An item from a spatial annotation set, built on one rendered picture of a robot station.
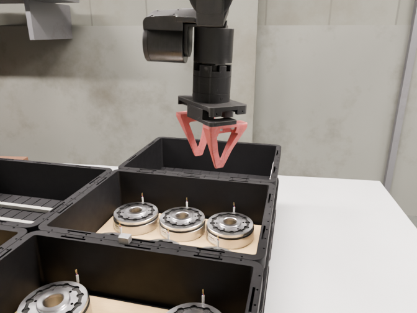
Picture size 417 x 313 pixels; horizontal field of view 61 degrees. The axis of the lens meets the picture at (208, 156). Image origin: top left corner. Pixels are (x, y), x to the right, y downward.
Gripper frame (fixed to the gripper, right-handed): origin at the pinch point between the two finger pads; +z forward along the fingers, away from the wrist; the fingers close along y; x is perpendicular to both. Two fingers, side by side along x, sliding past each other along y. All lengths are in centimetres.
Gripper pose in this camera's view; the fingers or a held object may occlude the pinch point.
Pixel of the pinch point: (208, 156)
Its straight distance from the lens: 56.7
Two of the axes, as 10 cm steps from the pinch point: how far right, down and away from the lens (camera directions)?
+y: 5.3, 3.1, -7.9
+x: 8.5, -1.4, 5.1
